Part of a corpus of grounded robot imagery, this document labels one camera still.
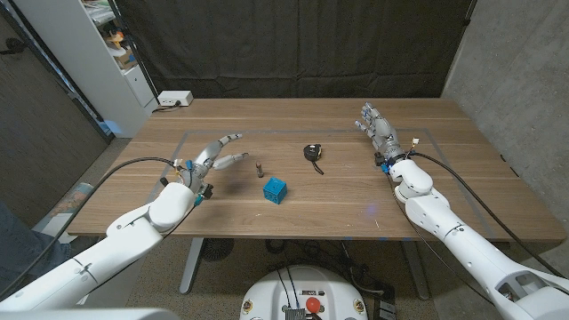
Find colourful patterned floor item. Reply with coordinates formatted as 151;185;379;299
51;181;94;219

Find grey table leg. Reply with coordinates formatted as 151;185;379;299
179;237;205;295
401;241;431;301

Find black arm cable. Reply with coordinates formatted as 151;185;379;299
408;151;565;279
0;156;179;301

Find cardboard box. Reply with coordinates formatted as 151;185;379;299
113;47;138;70

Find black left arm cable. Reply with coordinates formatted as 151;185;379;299
0;156;179;301

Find black measuring tape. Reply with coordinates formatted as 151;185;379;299
303;143;325;176

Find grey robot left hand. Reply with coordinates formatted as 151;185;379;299
175;132;250;191

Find person leg in jeans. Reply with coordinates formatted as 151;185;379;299
0;202;68;290

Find black curtain backdrop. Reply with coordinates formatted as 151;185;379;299
108;0;479;100

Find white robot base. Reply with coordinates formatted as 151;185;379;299
238;265;369;320

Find blue lattice block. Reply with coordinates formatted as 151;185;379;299
262;176;288;205

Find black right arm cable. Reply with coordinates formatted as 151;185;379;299
408;151;565;279

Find white power strip box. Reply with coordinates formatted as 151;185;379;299
157;90;195;108

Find black floor cable bundle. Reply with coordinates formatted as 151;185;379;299
266;239;383;294

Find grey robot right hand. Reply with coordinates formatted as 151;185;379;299
354;101;406;165

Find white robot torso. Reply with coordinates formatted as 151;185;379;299
0;308;181;320

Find white shelf cabinet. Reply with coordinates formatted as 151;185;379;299
12;0;160;139

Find black round fan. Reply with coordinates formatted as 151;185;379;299
199;238;236;262

